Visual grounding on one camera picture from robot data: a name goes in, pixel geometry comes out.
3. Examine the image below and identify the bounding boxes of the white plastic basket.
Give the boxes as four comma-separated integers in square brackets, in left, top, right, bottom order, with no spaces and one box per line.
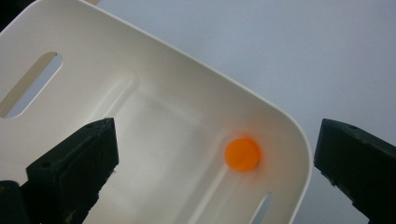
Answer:
[0,0,314,224]

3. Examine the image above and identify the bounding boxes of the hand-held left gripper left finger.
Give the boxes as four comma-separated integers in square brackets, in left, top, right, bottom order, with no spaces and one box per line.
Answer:
[25,117,120,224]

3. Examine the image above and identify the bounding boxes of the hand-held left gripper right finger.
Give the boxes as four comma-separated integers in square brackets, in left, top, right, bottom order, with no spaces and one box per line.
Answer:
[313,118,396,224]

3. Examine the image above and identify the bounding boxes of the orange ping pong ball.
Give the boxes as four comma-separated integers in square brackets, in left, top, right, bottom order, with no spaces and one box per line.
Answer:
[224,137,262,174]

